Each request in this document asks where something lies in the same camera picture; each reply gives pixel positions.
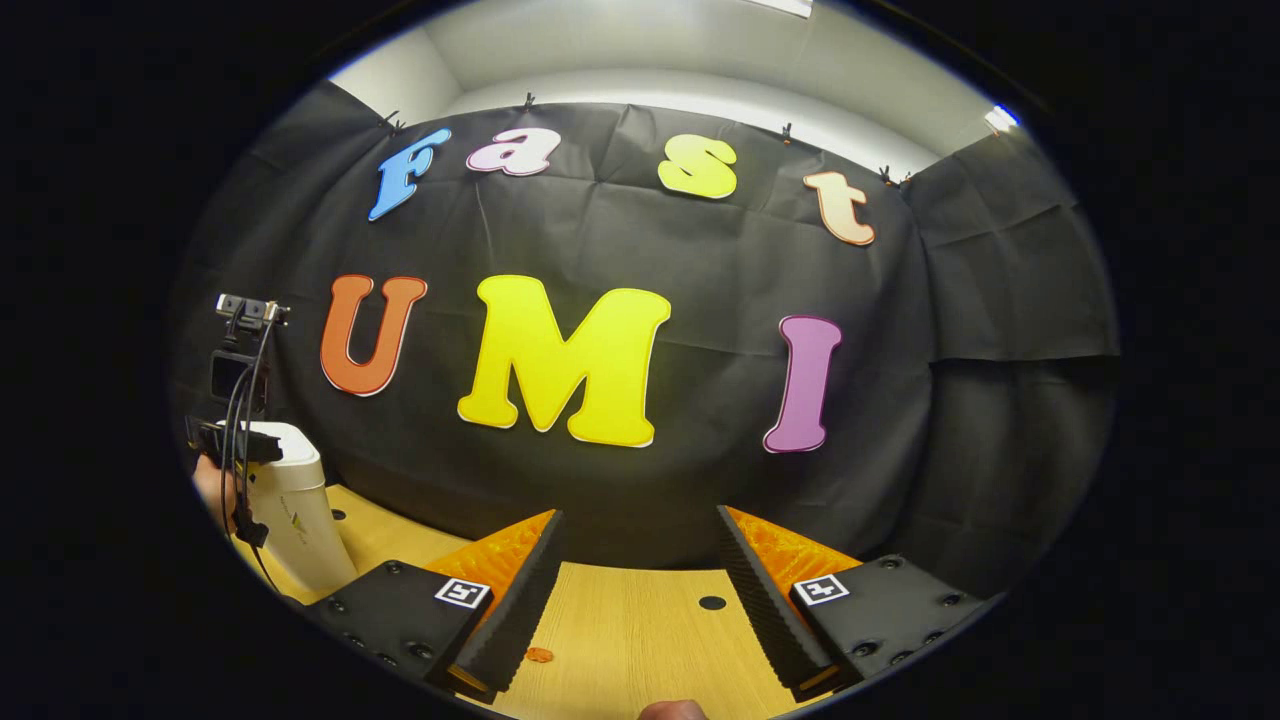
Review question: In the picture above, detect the white desktop garbage bin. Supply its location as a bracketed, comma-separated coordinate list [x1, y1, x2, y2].
[245, 421, 359, 593]

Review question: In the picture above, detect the black backdrop cloth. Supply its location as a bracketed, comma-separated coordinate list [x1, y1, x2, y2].
[170, 80, 1121, 601]

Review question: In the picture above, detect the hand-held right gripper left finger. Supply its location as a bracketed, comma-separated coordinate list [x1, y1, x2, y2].
[300, 510, 566, 704]

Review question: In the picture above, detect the wooden desktop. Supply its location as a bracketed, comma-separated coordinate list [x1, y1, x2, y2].
[232, 483, 831, 720]

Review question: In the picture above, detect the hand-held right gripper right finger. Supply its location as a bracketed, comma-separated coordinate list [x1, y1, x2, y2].
[717, 505, 1006, 703]

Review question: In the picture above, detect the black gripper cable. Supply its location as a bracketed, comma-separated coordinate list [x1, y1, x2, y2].
[218, 315, 286, 596]

